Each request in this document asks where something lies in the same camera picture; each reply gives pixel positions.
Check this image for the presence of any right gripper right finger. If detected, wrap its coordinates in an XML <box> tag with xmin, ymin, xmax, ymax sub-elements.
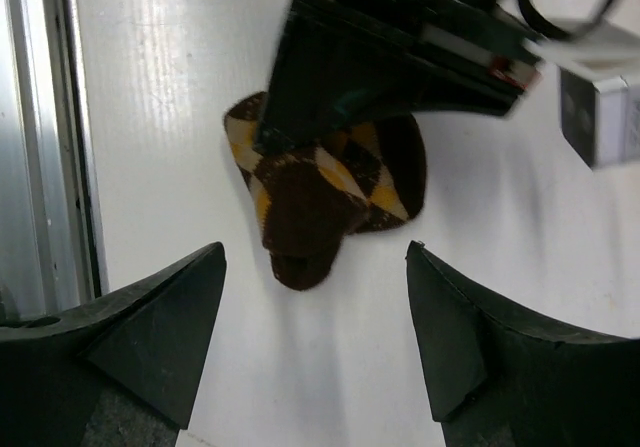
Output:
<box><xmin>406</xmin><ymin>241</ymin><xmax>639</xmax><ymax>446</ymax></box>

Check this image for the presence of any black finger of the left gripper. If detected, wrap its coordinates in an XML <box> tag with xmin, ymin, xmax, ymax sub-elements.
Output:
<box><xmin>253</xmin><ymin>0</ymin><xmax>539</xmax><ymax>152</ymax></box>

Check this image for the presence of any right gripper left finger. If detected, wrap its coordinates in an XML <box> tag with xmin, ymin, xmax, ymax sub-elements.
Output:
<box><xmin>1</xmin><ymin>242</ymin><xmax>226</xmax><ymax>446</ymax></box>

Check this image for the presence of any brown yellow argyle sock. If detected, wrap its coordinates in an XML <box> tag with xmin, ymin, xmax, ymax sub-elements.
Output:
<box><xmin>223</xmin><ymin>92</ymin><xmax>427</xmax><ymax>291</ymax></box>

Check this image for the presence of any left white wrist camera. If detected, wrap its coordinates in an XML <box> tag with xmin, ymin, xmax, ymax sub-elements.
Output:
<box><xmin>529</xmin><ymin>19</ymin><xmax>640</xmax><ymax>169</ymax></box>

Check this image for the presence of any aluminium front rail frame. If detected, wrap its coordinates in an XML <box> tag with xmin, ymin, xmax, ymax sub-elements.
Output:
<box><xmin>1</xmin><ymin>0</ymin><xmax>108</xmax><ymax>324</ymax></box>

